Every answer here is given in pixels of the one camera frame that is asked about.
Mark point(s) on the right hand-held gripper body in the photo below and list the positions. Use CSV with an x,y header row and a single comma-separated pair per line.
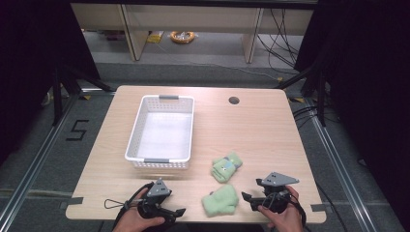
x,y
277,179

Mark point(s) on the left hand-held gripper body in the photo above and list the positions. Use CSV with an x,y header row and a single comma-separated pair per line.
x,y
158,188

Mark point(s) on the plain green fuzzy glove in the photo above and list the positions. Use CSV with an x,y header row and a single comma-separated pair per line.
x,y
220,201

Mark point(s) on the green glove with blue patch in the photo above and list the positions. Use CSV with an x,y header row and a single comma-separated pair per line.
x,y
225,167

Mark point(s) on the white perforated plastic basket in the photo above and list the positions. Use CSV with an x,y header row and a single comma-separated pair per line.
x,y
162,135

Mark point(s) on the person's left hand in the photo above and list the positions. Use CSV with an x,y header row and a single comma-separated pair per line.
x,y
135,222

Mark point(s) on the person's right hand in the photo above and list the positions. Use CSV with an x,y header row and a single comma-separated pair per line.
x,y
286,220

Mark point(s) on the grey tape strip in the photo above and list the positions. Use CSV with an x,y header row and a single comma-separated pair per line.
x,y
74,201
319,208

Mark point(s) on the dark round table grommet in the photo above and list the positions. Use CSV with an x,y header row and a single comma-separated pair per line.
x,y
234,100

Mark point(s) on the black metal stand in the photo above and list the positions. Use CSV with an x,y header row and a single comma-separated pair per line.
x,y
58,96
320,96

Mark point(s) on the black curtain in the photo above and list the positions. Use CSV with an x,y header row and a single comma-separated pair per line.
x,y
32,48
370,64

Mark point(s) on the yellow packet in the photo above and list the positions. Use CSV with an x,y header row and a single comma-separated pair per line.
x,y
155,37

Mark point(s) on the beige wooden shelf unit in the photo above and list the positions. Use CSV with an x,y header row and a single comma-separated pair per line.
x,y
193,19

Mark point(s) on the aluminium floor rail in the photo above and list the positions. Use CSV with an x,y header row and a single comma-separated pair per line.
x,y
35,164
341,164

